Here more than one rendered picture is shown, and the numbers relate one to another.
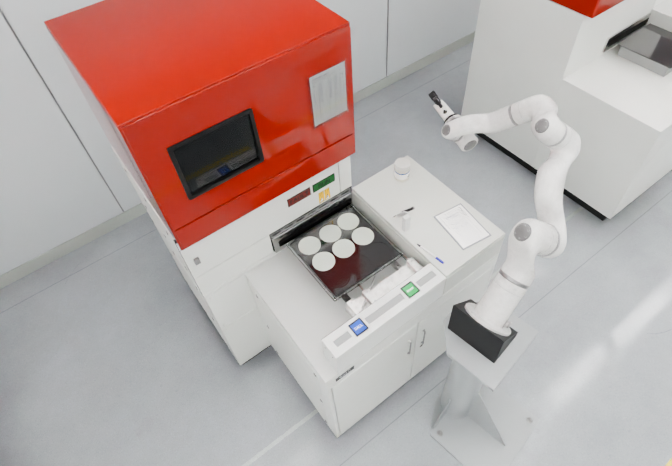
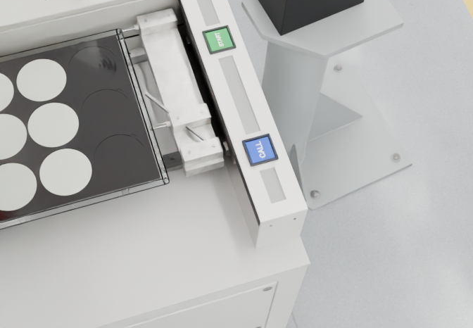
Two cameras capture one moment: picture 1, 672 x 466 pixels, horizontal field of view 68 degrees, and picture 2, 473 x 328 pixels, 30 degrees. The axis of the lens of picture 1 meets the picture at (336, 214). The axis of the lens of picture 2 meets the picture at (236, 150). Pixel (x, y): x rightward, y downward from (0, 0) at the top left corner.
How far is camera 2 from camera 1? 1.08 m
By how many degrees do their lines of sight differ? 43
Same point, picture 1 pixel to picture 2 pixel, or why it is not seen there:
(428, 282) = (216, 7)
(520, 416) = (329, 77)
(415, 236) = not seen: outside the picture
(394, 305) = (238, 77)
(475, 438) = (338, 149)
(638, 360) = not seen: outside the picture
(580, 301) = not seen: outside the picture
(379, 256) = (105, 69)
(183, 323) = not seen: outside the picture
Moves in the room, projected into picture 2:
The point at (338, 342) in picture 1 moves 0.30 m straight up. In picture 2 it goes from (276, 194) to (293, 117)
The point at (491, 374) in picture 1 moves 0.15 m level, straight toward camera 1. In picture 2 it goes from (379, 13) to (424, 58)
